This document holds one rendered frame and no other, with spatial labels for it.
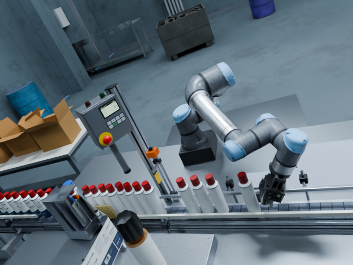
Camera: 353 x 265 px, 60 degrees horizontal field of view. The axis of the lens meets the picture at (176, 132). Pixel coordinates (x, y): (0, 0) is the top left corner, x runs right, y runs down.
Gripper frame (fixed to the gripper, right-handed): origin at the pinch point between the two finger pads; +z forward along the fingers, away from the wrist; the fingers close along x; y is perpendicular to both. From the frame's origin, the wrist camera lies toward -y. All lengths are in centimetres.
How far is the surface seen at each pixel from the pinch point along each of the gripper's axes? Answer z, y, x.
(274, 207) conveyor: 3.5, -1.4, 5.0
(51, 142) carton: 114, -96, -182
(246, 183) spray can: -7.7, 1.8, -9.3
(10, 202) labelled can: 65, 2, -132
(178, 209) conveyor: 25.5, -2.1, -33.0
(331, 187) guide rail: -14.2, -2.7, 19.6
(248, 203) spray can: 1.0, 2.9, -6.0
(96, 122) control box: -12, -1, -73
